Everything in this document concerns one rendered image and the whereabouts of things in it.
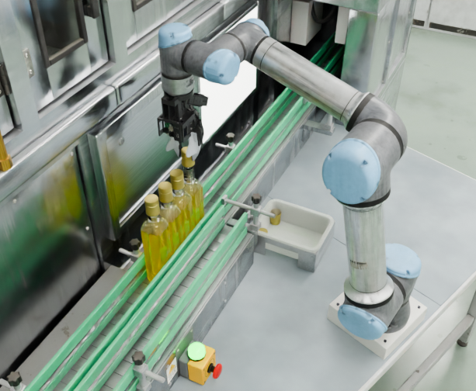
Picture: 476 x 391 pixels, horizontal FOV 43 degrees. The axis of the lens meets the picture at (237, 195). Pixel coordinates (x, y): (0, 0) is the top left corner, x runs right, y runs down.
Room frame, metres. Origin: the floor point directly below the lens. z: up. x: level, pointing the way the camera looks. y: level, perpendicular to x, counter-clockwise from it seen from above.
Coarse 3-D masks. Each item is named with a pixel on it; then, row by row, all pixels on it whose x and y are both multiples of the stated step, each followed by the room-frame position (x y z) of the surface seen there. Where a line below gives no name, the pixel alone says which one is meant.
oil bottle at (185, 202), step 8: (184, 192) 1.23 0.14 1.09; (176, 200) 1.20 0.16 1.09; (184, 200) 1.21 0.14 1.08; (192, 200) 1.23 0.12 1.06; (184, 208) 1.20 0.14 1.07; (192, 208) 1.23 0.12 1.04; (184, 216) 1.19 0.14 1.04; (192, 216) 1.23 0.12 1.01; (184, 224) 1.19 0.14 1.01; (192, 224) 1.23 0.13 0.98; (184, 232) 1.19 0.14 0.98
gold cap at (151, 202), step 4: (148, 196) 1.13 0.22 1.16; (152, 196) 1.13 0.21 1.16; (156, 196) 1.13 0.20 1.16; (144, 200) 1.12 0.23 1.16; (148, 200) 1.12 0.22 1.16; (152, 200) 1.12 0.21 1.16; (156, 200) 1.12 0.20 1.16; (148, 204) 1.11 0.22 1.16; (152, 204) 1.11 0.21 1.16; (156, 204) 1.11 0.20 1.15; (148, 208) 1.11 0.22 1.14; (152, 208) 1.11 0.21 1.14; (156, 208) 1.11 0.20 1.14; (148, 212) 1.11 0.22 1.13; (152, 212) 1.11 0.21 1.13; (156, 212) 1.11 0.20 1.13
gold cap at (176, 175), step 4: (172, 172) 1.23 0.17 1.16; (176, 172) 1.23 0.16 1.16; (180, 172) 1.23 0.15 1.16; (172, 176) 1.21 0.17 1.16; (176, 176) 1.21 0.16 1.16; (180, 176) 1.21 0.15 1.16; (172, 180) 1.21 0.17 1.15; (176, 180) 1.21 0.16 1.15; (180, 180) 1.21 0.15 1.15; (172, 184) 1.21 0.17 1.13; (176, 184) 1.21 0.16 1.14; (180, 184) 1.21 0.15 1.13; (172, 188) 1.21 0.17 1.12; (176, 188) 1.21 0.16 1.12; (180, 188) 1.21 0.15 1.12
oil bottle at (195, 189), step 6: (198, 180) 1.29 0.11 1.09; (186, 186) 1.26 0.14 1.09; (192, 186) 1.26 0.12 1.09; (198, 186) 1.27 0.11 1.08; (192, 192) 1.25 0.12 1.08; (198, 192) 1.26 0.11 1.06; (192, 198) 1.24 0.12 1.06; (198, 198) 1.26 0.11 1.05; (198, 204) 1.26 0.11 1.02; (198, 210) 1.26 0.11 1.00; (198, 216) 1.26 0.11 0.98; (198, 222) 1.26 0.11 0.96
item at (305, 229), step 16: (272, 208) 1.48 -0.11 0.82; (288, 208) 1.47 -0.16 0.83; (304, 208) 1.45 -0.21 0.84; (272, 224) 1.45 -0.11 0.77; (288, 224) 1.45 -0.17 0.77; (304, 224) 1.44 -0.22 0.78; (320, 224) 1.42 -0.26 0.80; (288, 240) 1.31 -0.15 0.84; (304, 240) 1.38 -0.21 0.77; (320, 240) 1.31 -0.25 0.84
